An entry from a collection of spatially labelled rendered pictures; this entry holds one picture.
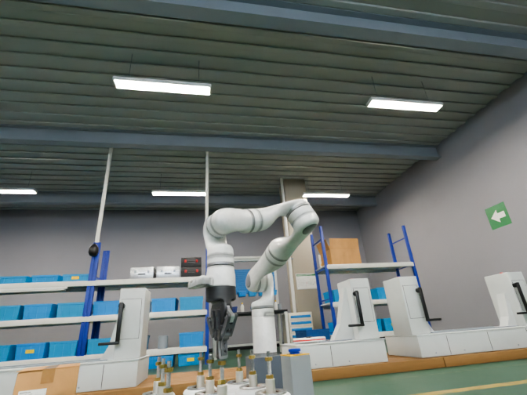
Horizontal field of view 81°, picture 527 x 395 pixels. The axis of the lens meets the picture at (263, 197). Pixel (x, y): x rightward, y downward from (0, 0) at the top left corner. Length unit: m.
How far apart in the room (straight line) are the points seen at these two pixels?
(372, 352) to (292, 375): 2.12
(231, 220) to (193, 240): 8.69
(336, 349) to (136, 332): 1.67
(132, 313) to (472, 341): 3.06
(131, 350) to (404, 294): 2.50
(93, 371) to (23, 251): 7.91
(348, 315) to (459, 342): 1.03
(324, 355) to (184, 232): 7.24
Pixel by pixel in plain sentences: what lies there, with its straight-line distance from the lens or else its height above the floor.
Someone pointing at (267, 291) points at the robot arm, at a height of 0.54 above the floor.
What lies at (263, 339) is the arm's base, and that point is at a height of 0.36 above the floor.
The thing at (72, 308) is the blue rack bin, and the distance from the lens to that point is 5.79.
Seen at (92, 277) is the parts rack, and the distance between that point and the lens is 5.74.
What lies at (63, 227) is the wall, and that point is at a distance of 10.37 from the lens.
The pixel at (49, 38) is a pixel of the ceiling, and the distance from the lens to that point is 5.20.
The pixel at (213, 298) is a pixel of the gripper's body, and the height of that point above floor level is 0.47.
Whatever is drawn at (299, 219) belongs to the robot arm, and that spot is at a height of 0.71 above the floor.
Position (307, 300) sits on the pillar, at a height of 0.96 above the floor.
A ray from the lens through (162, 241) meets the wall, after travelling 9.56.
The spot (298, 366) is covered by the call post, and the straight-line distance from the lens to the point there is 1.07.
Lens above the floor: 0.38
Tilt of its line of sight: 24 degrees up
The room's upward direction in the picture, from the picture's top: 4 degrees counter-clockwise
